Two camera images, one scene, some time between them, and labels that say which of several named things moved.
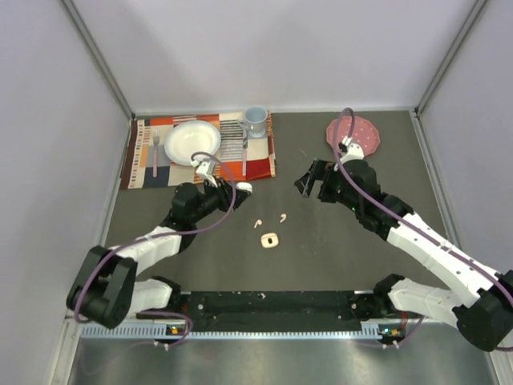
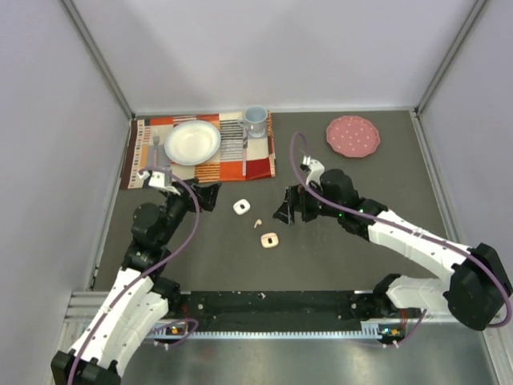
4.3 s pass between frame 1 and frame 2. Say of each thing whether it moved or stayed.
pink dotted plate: stayed
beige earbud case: stayed
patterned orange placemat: stayed
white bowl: stayed
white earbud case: moved
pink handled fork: stayed
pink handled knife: stayed
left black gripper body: moved
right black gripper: moved
